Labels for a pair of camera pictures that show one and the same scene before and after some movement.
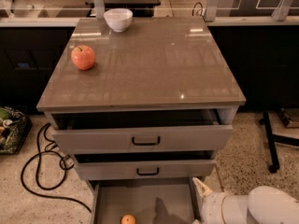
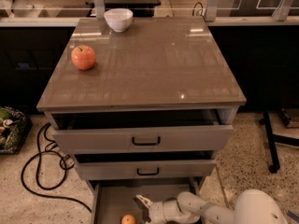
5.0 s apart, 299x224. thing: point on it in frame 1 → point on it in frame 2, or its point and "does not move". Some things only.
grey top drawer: [141, 131] does not move
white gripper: [212, 207] → [157, 211]
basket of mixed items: [15, 126] does not move
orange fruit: [128, 218] does not move
